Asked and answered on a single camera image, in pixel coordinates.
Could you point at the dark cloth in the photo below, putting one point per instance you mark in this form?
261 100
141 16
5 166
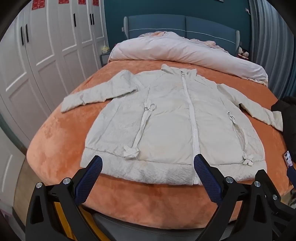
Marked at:
285 111

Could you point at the plush toy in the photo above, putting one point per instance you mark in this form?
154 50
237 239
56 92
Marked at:
243 53

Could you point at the white panelled wardrobe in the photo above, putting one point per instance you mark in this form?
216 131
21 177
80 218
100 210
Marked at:
46 58

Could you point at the white zip-up jacket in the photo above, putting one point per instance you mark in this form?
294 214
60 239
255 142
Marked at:
161 115

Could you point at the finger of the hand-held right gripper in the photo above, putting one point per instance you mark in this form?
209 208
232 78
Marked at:
288 215
291 176

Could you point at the orange bed blanket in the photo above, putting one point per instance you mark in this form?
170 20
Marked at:
57 143

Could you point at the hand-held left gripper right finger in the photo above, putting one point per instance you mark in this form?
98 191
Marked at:
205 178

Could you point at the peach ruffled pillow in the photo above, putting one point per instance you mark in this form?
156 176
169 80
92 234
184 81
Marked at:
159 34
209 43

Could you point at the small pale bedside object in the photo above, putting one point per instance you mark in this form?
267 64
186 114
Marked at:
106 48

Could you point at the blue upholstered headboard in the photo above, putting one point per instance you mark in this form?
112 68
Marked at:
161 24

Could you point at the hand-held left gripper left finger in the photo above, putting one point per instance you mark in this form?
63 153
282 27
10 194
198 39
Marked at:
89 176

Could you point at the dark bedside table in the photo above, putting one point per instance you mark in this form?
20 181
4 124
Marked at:
105 60

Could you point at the red paper door decal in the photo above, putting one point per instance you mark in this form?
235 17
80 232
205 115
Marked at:
95 2
64 1
82 2
38 4

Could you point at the pale pink duvet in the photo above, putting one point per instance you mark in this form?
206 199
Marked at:
173 49

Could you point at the grey curtain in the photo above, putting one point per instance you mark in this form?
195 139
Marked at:
270 46

